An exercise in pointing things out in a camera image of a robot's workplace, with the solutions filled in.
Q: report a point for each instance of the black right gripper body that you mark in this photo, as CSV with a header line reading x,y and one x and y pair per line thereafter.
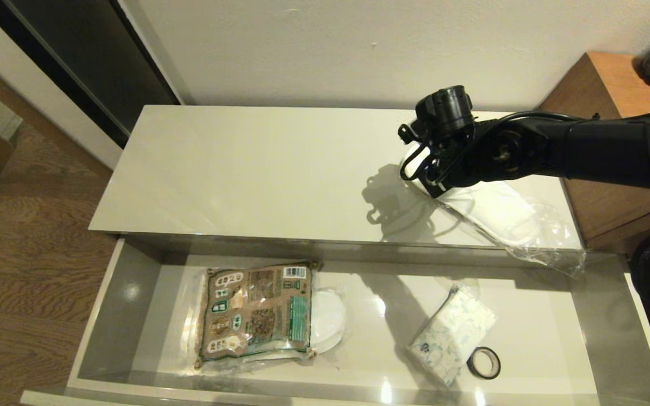
x,y
440,181

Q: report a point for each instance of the white slippers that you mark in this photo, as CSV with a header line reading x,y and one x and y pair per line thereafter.
x,y
500,214

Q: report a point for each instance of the plastic tissue pack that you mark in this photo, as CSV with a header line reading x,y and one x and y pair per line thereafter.
x,y
452,335

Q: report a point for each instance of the white deep cabinet drawer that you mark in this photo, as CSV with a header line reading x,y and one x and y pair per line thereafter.
x,y
539,338

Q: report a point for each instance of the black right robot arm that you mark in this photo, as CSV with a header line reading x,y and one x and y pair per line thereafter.
x,y
584,152

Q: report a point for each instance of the white round pads pack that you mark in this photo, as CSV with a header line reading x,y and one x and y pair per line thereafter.
x,y
329,318

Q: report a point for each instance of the brown wooden side table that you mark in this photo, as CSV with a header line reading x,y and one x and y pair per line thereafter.
x,y
601,84

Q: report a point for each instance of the black tape roll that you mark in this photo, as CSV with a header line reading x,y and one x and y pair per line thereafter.
x,y
474,366

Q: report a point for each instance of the white glossy low cabinet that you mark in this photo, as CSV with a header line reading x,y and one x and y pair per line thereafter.
x,y
246,175

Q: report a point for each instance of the brown printed snack bag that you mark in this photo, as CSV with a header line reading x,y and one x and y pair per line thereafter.
x,y
257,310

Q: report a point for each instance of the dark door panel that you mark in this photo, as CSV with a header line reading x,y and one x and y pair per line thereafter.
x,y
88,62

